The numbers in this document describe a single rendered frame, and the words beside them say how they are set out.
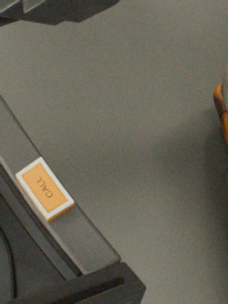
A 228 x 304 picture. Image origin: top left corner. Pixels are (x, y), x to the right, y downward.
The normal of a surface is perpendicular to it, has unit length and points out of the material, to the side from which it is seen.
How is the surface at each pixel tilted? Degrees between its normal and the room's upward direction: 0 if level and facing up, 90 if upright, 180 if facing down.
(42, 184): 0
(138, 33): 0
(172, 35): 0
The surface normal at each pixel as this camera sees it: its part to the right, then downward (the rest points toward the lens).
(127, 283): 0.58, -0.65
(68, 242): 0.04, -0.39
